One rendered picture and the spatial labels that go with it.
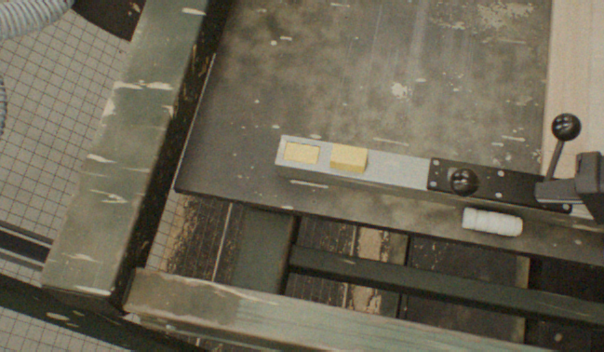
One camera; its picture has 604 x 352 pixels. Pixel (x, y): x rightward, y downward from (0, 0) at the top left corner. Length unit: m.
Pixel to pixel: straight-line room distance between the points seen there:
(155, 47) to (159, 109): 0.11
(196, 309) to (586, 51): 0.72
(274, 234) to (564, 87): 0.50
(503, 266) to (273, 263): 1.93
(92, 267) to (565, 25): 0.81
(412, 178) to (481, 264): 1.97
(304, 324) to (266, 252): 0.16
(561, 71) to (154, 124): 0.63
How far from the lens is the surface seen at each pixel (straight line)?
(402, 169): 0.98
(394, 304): 2.00
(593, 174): 0.83
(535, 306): 1.05
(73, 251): 0.93
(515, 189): 0.99
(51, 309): 1.34
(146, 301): 0.93
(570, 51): 1.17
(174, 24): 1.07
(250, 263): 1.01
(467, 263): 2.99
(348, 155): 0.97
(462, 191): 0.86
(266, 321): 0.90
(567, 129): 0.93
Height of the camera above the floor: 2.07
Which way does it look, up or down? 28 degrees down
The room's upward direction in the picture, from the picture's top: 63 degrees counter-clockwise
